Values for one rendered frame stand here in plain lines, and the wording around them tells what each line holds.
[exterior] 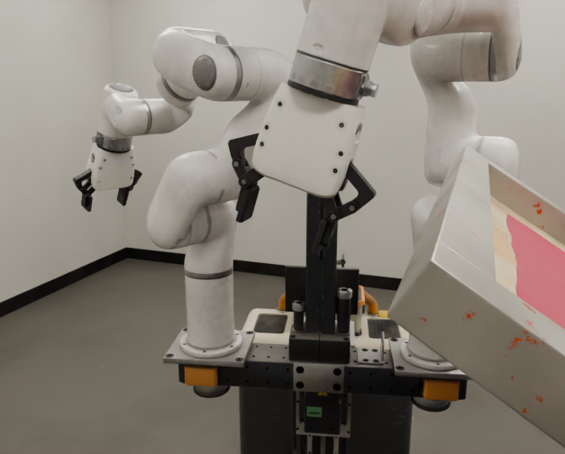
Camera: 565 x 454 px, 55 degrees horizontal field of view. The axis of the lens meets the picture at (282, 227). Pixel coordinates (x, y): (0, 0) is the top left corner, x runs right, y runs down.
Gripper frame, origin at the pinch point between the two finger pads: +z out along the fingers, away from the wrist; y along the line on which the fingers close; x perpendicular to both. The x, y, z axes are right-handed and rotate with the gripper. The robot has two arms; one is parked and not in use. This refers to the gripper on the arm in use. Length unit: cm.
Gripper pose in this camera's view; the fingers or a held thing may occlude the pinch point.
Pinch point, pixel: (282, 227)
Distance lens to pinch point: 59.7
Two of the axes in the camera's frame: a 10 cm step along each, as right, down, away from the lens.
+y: -9.0, -3.6, 2.4
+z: -2.7, 9.0, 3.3
